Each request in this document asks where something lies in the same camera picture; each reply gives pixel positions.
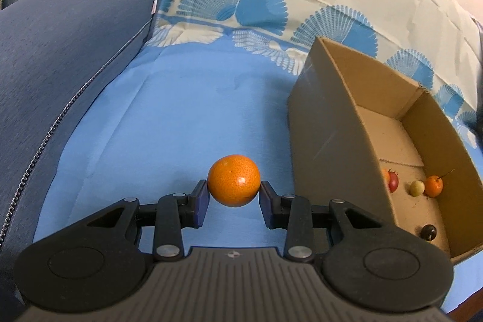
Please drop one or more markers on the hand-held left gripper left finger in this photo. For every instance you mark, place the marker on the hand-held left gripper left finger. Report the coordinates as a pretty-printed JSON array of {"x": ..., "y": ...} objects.
[{"x": 199, "y": 205}]

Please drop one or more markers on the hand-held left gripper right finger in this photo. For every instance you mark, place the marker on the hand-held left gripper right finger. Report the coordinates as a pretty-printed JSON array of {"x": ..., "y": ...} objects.
[{"x": 267, "y": 207}]

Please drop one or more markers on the brown cardboard box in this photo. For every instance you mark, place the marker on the brown cardboard box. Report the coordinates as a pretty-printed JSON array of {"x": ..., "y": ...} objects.
[{"x": 328, "y": 141}]

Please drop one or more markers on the red cherry tomato with stem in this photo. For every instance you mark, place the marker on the red cherry tomato with stem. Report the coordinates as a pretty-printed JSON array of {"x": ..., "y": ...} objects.
[{"x": 393, "y": 181}]

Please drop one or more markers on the round yellow-green fruit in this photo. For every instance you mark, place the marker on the round yellow-green fruit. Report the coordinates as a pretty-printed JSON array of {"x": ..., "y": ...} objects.
[{"x": 417, "y": 188}]

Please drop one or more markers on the black cherry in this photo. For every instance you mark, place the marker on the black cherry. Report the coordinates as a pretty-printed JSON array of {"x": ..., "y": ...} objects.
[{"x": 429, "y": 231}]

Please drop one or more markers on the orange kumquat with long stem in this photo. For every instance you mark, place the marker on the orange kumquat with long stem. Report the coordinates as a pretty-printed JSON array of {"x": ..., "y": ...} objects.
[{"x": 434, "y": 186}]

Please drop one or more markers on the blue fan-print cloth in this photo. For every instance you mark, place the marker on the blue fan-print cloth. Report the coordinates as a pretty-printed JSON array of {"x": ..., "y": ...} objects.
[{"x": 169, "y": 118}]

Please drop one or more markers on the grey-blue cloth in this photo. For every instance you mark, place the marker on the grey-blue cloth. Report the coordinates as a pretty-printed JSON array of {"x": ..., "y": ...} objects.
[{"x": 480, "y": 80}]

